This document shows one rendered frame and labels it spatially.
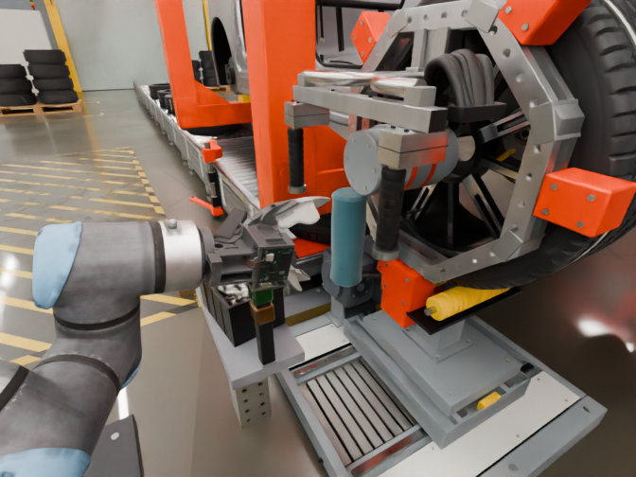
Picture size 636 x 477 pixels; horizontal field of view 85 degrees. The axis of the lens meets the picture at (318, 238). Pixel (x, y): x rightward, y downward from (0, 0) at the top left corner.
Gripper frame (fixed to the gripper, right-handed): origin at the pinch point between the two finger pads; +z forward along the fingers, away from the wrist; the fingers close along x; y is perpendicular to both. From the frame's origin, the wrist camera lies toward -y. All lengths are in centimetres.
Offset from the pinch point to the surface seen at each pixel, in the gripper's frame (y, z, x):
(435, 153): 8.4, 10.6, 17.9
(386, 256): 8.8, 7.5, 1.2
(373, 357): -14, 44, -56
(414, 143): 8.1, 5.8, 18.9
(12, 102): -829, -158, -158
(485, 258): 12.2, 29.8, 0.6
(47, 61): -834, -98, -75
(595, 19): 10, 31, 40
